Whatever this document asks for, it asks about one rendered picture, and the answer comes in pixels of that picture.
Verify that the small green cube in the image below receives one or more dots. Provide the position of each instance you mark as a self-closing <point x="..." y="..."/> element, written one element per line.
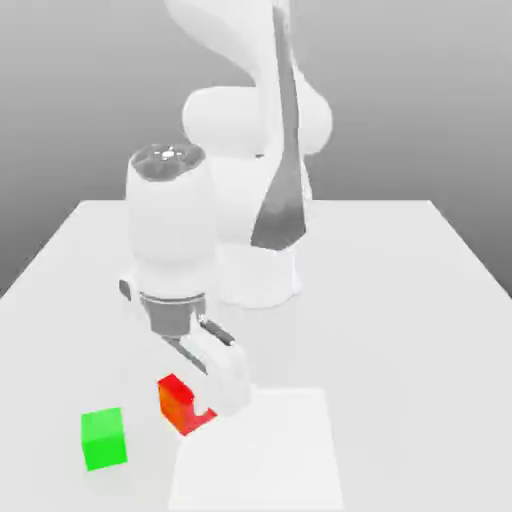
<point x="104" y="438"/>

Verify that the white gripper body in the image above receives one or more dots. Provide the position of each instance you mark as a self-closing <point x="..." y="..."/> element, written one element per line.
<point x="224" y="368"/>

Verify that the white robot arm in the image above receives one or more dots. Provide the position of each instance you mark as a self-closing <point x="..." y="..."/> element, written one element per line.
<point x="172" y="224"/>

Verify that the small red cube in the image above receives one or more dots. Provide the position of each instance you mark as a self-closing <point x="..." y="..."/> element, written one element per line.
<point x="176" y="404"/>

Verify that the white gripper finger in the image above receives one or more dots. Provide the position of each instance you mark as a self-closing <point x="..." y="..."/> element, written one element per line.
<point x="200" y="400"/>

